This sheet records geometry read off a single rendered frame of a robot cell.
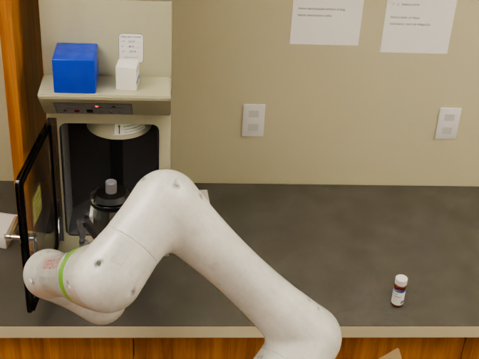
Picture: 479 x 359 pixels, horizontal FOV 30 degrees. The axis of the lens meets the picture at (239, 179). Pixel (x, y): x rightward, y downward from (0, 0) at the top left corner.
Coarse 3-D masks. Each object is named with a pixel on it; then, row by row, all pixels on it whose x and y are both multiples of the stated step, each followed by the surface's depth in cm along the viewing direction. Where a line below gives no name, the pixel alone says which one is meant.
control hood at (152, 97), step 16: (48, 80) 221; (112, 80) 223; (144, 80) 224; (160, 80) 224; (48, 96) 215; (64, 96) 215; (80, 96) 216; (96, 96) 216; (112, 96) 216; (128, 96) 217; (144, 96) 217; (160, 96) 217; (48, 112) 226; (144, 112) 227; (160, 112) 227
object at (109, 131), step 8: (88, 128) 241; (96, 128) 238; (104, 128) 237; (112, 128) 236; (120, 128) 236; (128, 128) 237; (136, 128) 238; (144, 128) 240; (104, 136) 237; (112, 136) 237; (120, 136) 237; (128, 136) 237; (136, 136) 238
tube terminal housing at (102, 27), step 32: (64, 0) 214; (96, 0) 215; (128, 0) 216; (64, 32) 219; (96, 32) 219; (128, 32) 220; (160, 32) 220; (160, 64) 225; (160, 128) 235; (160, 160) 240; (64, 224) 249
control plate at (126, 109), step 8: (56, 104) 220; (64, 104) 220; (72, 104) 220; (80, 104) 220; (88, 104) 220; (96, 104) 220; (104, 104) 220; (112, 104) 220; (120, 104) 220; (128, 104) 220; (56, 112) 226; (64, 112) 226; (72, 112) 226; (80, 112) 226; (96, 112) 226; (104, 112) 226; (112, 112) 226; (128, 112) 226
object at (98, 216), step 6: (90, 198) 222; (96, 204) 220; (120, 204) 221; (96, 210) 222; (96, 216) 223; (102, 216) 222; (108, 216) 221; (96, 222) 224; (102, 222) 223; (108, 222) 222; (102, 228) 224
